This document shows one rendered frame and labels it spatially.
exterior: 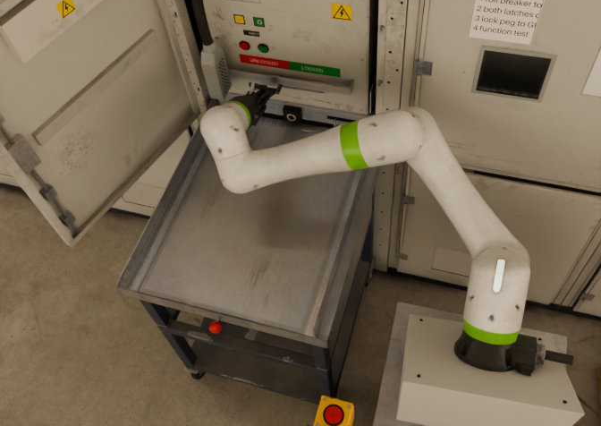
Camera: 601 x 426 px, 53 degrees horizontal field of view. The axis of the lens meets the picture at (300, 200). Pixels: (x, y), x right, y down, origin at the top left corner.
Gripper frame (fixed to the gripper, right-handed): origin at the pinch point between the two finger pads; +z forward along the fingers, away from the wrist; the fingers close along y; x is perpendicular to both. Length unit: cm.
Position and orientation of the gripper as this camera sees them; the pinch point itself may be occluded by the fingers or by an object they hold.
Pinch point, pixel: (267, 92)
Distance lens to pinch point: 186.7
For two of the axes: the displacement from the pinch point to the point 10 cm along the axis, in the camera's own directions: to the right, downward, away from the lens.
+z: 2.9, -4.1, 8.7
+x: 9.5, 1.9, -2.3
